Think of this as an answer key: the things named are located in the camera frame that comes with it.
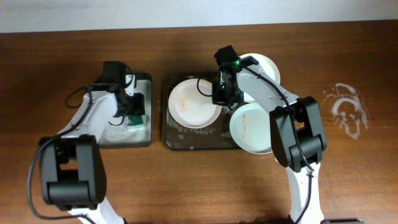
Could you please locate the black soapy water tray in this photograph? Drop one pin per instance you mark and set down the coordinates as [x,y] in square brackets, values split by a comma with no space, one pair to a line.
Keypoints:
[132,128]

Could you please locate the pink plastic plate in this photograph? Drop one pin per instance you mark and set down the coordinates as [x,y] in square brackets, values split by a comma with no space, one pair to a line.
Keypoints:
[190,104]

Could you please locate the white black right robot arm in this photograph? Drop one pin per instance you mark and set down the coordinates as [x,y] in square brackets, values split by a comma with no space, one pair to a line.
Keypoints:
[297,135]

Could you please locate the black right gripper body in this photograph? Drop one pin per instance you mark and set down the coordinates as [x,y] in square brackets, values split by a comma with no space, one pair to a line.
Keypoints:
[222,96]

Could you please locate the cream plastic plate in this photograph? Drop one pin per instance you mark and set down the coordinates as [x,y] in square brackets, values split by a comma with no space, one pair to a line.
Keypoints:
[269,68]

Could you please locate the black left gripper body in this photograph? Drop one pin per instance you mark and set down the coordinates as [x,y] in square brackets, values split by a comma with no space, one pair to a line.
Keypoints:
[137,106]

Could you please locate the dark brown tray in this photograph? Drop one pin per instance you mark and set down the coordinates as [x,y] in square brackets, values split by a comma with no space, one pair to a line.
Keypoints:
[176,137]

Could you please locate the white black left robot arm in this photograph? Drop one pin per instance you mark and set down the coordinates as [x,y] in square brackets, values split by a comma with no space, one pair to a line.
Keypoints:
[72,173]

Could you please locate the green yellow sponge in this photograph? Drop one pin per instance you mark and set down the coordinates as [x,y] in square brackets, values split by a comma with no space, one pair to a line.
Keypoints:
[135,120]

